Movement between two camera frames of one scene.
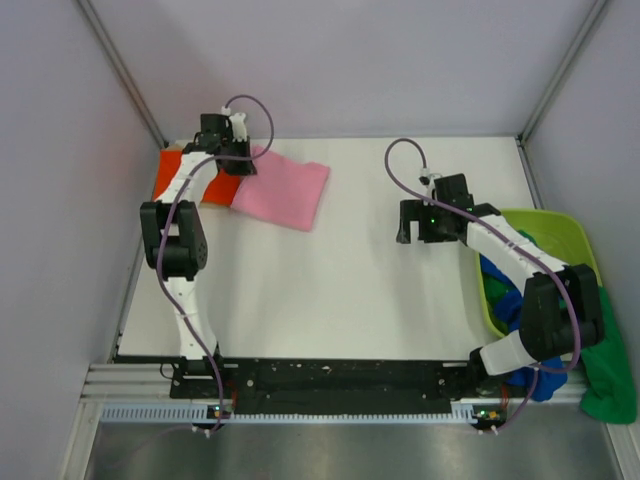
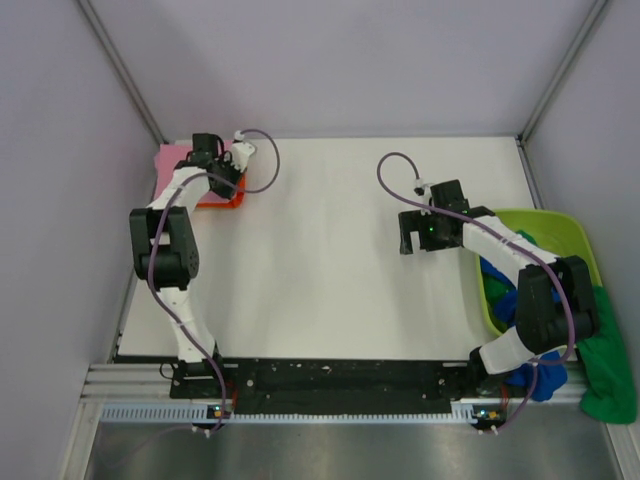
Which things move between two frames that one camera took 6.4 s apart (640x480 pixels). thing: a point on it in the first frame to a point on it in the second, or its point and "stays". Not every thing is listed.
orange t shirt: (220, 190) to (236, 203)
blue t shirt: (550, 374) stays
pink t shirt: (282, 191) to (169, 155)
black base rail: (330, 385) stays
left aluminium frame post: (123, 67) stays
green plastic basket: (561, 237) stays
